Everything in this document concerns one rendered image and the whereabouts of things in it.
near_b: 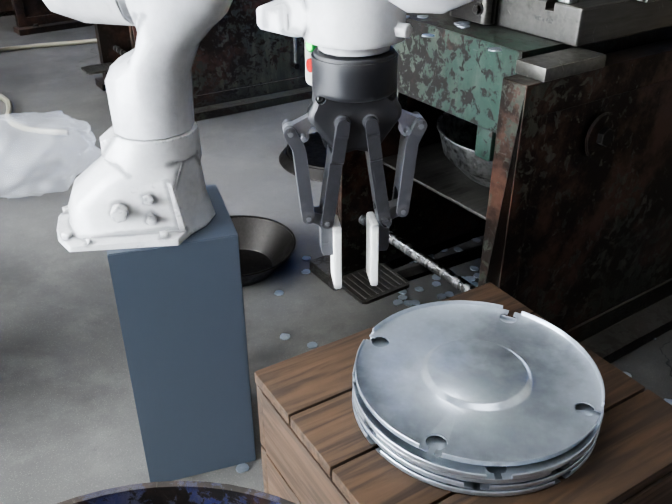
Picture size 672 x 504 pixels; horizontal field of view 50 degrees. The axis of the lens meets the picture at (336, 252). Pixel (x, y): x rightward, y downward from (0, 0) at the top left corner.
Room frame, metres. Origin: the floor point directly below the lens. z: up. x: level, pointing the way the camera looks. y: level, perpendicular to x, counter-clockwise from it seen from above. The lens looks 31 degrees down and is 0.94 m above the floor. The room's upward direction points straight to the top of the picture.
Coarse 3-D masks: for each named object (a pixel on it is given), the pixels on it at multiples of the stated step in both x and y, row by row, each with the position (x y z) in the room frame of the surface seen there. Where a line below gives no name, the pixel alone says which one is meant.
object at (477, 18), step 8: (480, 0) 1.29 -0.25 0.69; (488, 0) 1.28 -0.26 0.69; (496, 0) 1.29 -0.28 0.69; (456, 8) 1.33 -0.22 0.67; (464, 8) 1.32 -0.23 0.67; (472, 8) 1.29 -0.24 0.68; (480, 8) 1.28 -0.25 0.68; (488, 8) 1.28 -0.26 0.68; (456, 16) 1.33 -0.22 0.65; (464, 16) 1.32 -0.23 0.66; (472, 16) 1.30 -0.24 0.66; (480, 16) 1.28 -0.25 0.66; (488, 16) 1.28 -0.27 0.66; (488, 24) 1.28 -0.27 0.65
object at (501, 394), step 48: (384, 336) 0.73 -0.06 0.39; (432, 336) 0.73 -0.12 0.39; (480, 336) 0.73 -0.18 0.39; (528, 336) 0.73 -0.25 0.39; (384, 384) 0.64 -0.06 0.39; (432, 384) 0.63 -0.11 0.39; (480, 384) 0.63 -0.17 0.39; (528, 384) 0.63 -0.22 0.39; (576, 384) 0.64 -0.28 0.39; (432, 432) 0.56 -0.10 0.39; (480, 432) 0.56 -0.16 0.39; (528, 432) 0.56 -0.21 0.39; (576, 432) 0.56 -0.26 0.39
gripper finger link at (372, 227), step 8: (368, 216) 0.63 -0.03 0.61; (368, 224) 0.62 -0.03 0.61; (376, 224) 0.61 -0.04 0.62; (368, 232) 0.62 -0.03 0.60; (376, 232) 0.61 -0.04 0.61; (368, 240) 0.62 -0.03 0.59; (376, 240) 0.61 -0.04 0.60; (368, 248) 0.62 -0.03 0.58; (376, 248) 0.61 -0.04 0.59; (368, 256) 0.62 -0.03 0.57; (376, 256) 0.61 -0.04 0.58; (368, 264) 0.62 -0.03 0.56; (376, 264) 0.61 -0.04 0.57; (368, 272) 0.62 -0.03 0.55; (376, 272) 0.61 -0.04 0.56; (376, 280) 0.61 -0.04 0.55
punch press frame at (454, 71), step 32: (416, 32) 1.33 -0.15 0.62; (448, 32) 1.26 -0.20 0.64; (480, 32) 1.24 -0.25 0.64; (512, 32) 1.24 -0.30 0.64; (416, 64) 1.33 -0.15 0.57; (448, 64) 1.26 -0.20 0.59; (480, 64) 1.19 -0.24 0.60; (512, 64) 1.13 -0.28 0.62; (416, 96) 1.32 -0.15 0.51; (448, 96) 1.25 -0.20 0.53; (480, 96) 1.18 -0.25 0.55; (480, 128) 1.18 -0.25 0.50; (416, 256) 1.28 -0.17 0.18
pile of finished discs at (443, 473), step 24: (360, 408) 0.60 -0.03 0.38; (576, 408) 0.61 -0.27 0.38; (384, 432) 0.57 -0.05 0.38; (384, 456) 0.56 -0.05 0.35; (408, 456) 0.53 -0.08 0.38; (432, 456) 0.54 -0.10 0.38; (576, 456) 0.53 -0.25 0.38; (432, 480) 0.52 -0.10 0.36; (456, 480) 0.51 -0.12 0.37; (480, 480) 0.51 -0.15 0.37; (504, 480) 0.51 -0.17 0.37; (528, 480) 0.51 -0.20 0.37; (552, 480) 0.53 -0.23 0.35
